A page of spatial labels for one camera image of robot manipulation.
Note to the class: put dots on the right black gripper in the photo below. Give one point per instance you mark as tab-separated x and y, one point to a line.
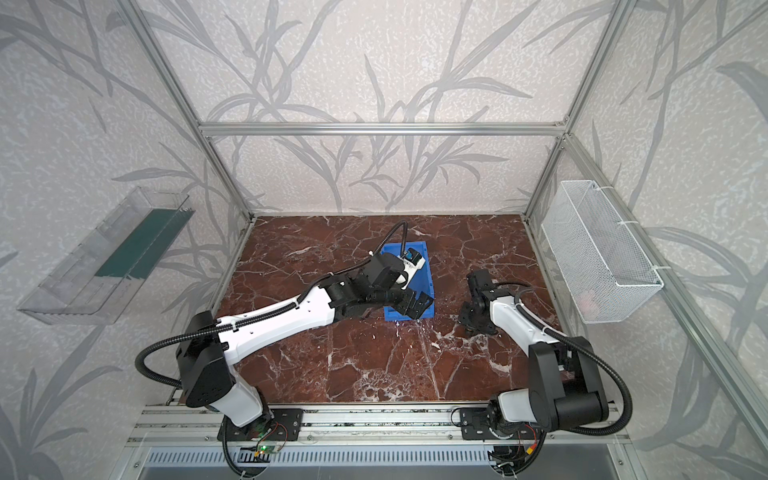
472	315

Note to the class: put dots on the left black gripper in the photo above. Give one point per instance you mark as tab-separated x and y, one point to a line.
408	298

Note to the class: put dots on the blue plastic bin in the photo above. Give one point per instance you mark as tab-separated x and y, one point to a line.
422	282

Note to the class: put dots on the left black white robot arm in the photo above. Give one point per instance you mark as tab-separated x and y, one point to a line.
202	362

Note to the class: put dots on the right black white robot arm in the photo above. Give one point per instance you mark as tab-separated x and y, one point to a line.
569	387

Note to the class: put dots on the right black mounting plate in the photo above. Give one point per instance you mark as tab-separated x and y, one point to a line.
486	423

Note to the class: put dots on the black mounting plate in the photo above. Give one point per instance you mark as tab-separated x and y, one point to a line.
264	425
486	423

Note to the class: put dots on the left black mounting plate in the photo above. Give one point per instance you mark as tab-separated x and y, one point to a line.
264	425

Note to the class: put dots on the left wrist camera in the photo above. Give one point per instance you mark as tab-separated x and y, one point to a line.
413	259

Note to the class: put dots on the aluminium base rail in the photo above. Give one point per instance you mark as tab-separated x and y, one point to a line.
328	424

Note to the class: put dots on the white wire mesh basket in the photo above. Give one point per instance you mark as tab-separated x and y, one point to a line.
607	273

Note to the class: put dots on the clear plastic wall tray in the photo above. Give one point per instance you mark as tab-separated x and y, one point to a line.
96	282

